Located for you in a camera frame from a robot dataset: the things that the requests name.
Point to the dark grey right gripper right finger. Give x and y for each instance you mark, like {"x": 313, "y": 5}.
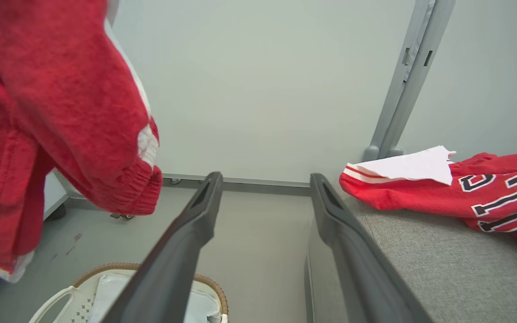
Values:
{"x": 352, "y": 260}

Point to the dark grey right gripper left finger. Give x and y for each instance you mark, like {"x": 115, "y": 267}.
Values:
{"x": 173, "y": 260}

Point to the red garment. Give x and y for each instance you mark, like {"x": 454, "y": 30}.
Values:
{"x": 420, "y": 197}

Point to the red fleece sweater white stripes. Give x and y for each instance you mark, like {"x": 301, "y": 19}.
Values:
{"x": 52, "y": 112}

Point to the grey fabric sofa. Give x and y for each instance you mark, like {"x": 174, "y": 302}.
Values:
{"x": 442, "y": 273}

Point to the black caster wheel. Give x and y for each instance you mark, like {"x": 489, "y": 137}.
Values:
{"x": 123, "y": 216}

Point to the white basket liner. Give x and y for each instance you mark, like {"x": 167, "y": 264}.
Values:
{"x": 106, "y": 296}

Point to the white wicker-rimmed laundry basket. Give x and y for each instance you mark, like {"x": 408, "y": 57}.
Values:
{"x": 61, "y": 300}

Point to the grey partition bottom rail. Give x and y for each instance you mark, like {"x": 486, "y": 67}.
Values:
{"x": 258, "y": 185}

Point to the grey partition corner post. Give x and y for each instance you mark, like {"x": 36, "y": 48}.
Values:
{"x": 409, "y": 76}

